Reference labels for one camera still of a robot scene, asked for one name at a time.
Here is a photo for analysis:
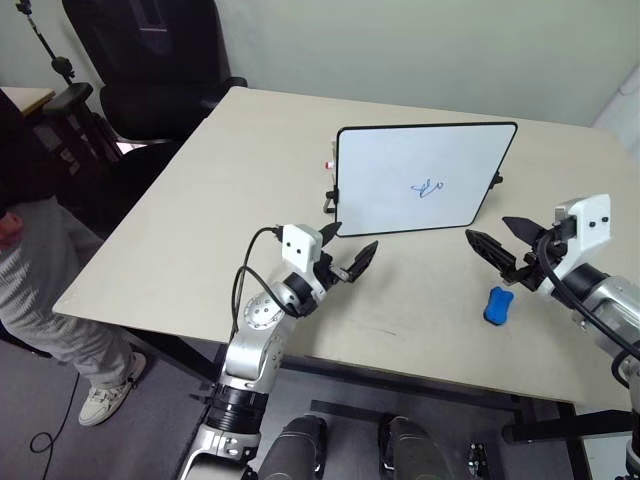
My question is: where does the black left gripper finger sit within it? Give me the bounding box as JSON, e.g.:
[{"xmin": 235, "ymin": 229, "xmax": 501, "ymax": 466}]
[
  {"xmin": 319, "ymin": 222, "xmax": 342, "ymax": 249},
  {"xmin": 346, "ymin": 240, "xmax": 380, "ymax": 283}
]

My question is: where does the blue whiteboard eraser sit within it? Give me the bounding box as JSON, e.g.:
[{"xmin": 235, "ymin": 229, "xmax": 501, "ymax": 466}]
[{"xmin": 481, "ymin": 285, "xmax": 516, "ymax": 324}]

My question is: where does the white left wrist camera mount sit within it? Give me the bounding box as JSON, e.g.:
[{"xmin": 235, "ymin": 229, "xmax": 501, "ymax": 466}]
[{"xmin": 279, "ymin": 223, "xmax": 324, "ymax": 274}]

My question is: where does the black padded stool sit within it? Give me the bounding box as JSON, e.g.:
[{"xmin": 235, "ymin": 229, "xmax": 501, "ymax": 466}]
[{"xmin": 42, "ymin": 82, "xmax": 126, "ymax": 166}]

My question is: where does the small black bracket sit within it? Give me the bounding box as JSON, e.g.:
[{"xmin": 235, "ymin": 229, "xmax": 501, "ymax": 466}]
[{"xmin": 466, "ymin": 439, "xmax": 490, "ymax": 480}]

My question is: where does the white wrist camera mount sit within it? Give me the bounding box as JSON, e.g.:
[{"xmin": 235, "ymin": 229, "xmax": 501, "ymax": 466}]
[
  {"xmin": 553, "ymin": 193, "xmax": 613, "ymax": 262},
  {"xmin": 279, "ymin": 223, "xmax": 324, "ymax": 274}
]

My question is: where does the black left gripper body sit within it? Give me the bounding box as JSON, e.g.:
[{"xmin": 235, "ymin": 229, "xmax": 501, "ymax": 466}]
[{"xmin": 313, "ymin": 251, "xmax": 351, "ymax": 292}]

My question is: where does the person in grey trousers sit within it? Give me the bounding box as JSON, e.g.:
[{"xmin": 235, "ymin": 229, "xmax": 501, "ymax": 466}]
[{"xmin": 0, "ymin": 88, "xmax": 148, "ymax": 428}]

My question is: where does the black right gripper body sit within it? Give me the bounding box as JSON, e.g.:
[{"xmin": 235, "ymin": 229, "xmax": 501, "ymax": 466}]
[{"xmin": 503, "ymin": 226, "xmax": 572, "ymax": 293}]

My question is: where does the black tripod stand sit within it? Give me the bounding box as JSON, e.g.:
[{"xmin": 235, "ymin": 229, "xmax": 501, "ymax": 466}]
[{"xmin": 13, "ymin": 0, "xmax": 77, "ymax": 87}]

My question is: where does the black floor cable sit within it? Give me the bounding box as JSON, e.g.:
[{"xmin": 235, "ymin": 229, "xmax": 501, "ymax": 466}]
[{"xmin": 28, "ymin": 368, "xmax": 82, "ymax": 467}]

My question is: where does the black table frame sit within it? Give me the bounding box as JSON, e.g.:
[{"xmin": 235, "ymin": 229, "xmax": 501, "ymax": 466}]
[{"xmin": 117, "ymin": 319, "xmax": 640, "ymax": 446}]

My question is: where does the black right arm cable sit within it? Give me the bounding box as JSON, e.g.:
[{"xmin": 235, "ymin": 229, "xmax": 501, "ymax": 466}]
[{"xmin": 536, "ymin": 233, "xmax": 640, "ymax": 362}]

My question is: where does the black-framed whiteboard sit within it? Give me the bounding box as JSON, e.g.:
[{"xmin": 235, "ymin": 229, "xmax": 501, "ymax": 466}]
[{"xmin": 334, "ymin": 121, "xmax": 519, "ymax": 239}]

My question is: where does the black office chair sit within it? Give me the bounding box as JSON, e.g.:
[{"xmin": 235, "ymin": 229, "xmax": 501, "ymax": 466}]
[{"xmin": 60, "ymin": 0, "xmax": 250, "ymax": 147}]

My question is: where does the beige side table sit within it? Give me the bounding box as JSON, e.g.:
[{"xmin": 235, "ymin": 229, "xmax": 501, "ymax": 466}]
[{"xmin": 0, "ymin": 85, "xmax": 57, "ymax": 120}]

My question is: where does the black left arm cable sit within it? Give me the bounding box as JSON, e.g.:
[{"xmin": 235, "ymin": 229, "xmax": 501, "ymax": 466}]
[{"xmin": 230, "ymin": 226, "xmax": 287, "ymax": 332}]

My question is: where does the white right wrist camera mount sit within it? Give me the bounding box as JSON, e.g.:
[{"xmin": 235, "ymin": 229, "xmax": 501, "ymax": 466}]
[{"xmin": 553, "ymin": 193, "xmax": 613, "ymax": 262}]

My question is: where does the dark rounded shape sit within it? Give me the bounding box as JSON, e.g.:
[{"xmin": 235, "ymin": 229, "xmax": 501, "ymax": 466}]
[
  {"xmin": 378, "ymin": 414, "xmax": 445, "ymax": 480},
  {"xmin": 258, "ymin": 414, "xmax": 329, "ymax": 480}
]

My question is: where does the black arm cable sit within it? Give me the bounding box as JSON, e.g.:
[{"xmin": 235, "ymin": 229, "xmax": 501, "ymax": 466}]
[
  {"xmin": 536, "ymin": 233, "xmax": 640, "ymax": 362},
  {"xmin": 230, "ymin": 226, "xmax": 287, "ymax": 332}
]

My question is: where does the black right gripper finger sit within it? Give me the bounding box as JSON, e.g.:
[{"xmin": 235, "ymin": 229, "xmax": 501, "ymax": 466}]
[
  {"xmin": 464, "ymin": 228, "xmax": 517, "ymax": 276},
  {"xmin": 501, "ymin": 215, "xmax": 542, "ymax": 244}
]

